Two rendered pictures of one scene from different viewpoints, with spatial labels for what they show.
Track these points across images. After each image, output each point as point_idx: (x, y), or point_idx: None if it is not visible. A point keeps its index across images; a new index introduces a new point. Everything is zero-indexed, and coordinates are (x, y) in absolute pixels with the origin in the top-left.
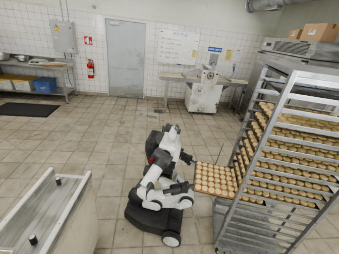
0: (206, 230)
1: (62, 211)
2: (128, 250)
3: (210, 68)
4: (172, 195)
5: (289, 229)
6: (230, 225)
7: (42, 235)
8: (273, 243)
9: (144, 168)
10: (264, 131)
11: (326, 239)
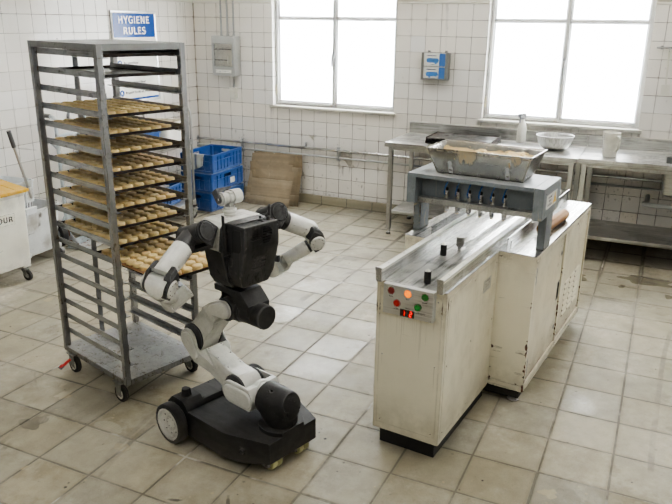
0: (175, 391)
1: (418, 263)
2: (329, 414)
3: None
4: (221, 354)
5: None
6: (143, 355)
7: (436, 256)
8: (139, 302)
9: (269, 305)
10: (185, 121)
11: (8, 331)
